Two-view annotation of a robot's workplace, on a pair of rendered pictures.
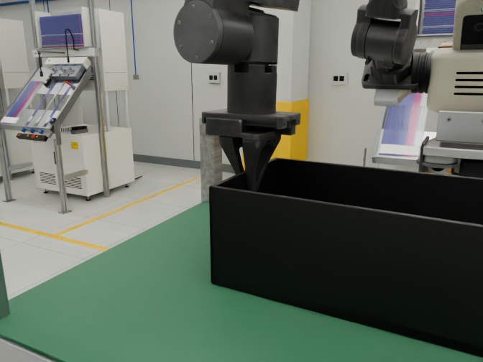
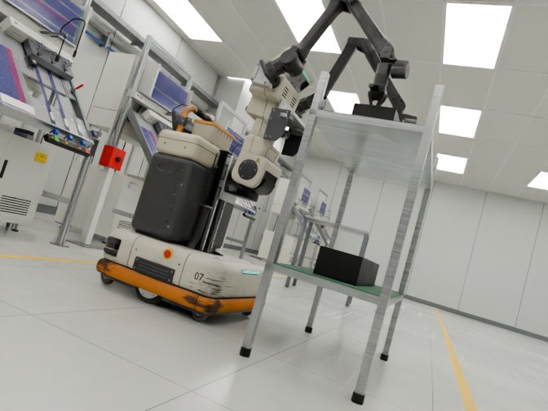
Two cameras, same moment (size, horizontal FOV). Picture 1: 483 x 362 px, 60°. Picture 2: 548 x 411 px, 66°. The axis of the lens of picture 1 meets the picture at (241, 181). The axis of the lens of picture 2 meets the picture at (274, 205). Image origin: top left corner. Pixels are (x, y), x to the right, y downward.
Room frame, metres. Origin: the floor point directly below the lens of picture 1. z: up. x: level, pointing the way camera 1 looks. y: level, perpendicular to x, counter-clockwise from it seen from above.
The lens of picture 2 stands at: (0.91, 1.62, 0.42)
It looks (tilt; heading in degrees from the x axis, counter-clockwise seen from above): 5 degrees up; 265
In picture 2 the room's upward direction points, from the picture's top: 16 degrees clockwise
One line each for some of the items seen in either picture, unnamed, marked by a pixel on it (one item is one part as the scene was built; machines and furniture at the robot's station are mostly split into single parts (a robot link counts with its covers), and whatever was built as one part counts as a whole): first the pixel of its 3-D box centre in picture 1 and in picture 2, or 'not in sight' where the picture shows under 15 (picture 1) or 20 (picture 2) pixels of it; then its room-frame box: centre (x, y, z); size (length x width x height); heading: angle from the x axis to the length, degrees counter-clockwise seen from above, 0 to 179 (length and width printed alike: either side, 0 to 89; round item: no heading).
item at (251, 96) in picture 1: (251, 96); (379, 85); (0.50, -0.01, 1.15); 0.10 x 0.07 x 0.07; 62
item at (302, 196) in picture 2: not in sight; (289, 219); (-0.21, -7.08, 0.95); 1.36 x 0.82 x 1.90; 153
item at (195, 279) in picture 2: not in sight; (190, 271); (1.04, -0.62, 0.16); 0.67 x 0.64 x 0.25; 152
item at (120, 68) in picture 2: not in sight; (106, 148); (2.33, -2.77, 0.86); 0.70 x 0.67 x 1.72; 63
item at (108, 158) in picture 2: not in sight; (99, 196); (1.94, -1.76, 0.39); 0.24 x 0.24 x 0.78; 63
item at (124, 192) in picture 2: not in sight; (115, 208); (2.03, -2.61, 0.31); 0.70 x 0.65 x 0.62; 63
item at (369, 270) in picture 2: not in sight; (350, 268); (0.34, -0.24, 0.41); 0.57 x 0.17 x 0.11; 63
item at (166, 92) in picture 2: not in sight; (166, 95); (1.89, -2.61, 1.52); 0.51 x 0.13 x 0.27; 63
